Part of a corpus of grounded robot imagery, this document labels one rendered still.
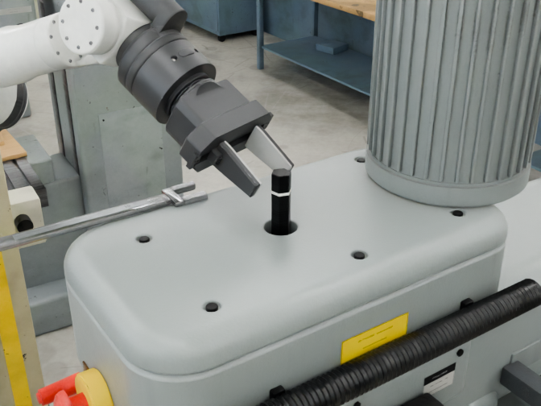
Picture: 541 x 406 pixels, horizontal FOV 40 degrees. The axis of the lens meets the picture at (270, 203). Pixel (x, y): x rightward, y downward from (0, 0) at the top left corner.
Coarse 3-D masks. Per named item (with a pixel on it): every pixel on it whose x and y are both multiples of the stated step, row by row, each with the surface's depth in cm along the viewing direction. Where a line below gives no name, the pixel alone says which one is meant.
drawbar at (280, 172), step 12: (276, 180) 78; (288, 180) 78; (276, 192) 78; (288, 192) 78; (276, 204) 79; (288, 204) 79; (276, 216) 80; (288, 216) 80; (276, 228) 80; (288, 228) 80
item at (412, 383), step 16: (448, 352) 89; (464, 352) 90; (416, 368) 86; (432, 368) 88; (448, 368) 90; (464, 368) 92; (384, 384) 84; (400, 384) 85; (416, 384) 87; (432, 384) 89; (448, 384) 91; (464, 384) 94; (352, 400) 81; (368, 400) 83; (384, 400) 85; (400, 400) 87
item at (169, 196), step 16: (176, 192) 88; (112, 208) 83; (128, 208) 83; (144, 208) 84; (64, 224) 80; (80, 224) 80; (96, 224) 81; (0, 240) 77; (16, 240) 77; (32, 240) 78
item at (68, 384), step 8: (72, 376) 86; (56, 384) 85; (64, 384) 85; (72, 384) 86; (40, 392) 84; (48, 392) 84; (56, 392) 85; (72, 392) 86; (40, 400) 84; (48, 400) 84
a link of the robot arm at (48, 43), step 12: (36, 24) 88; (48, 24) 87; (36, 36) 87; (48, 36) 86; (60, 36) 88; (36, 48) 88; (48, 48) 87; (60, 48) 88; (48, 60) 88; (60, 60) 88; (72, 60) 89; (84, 60) 90; (96, 60) 91
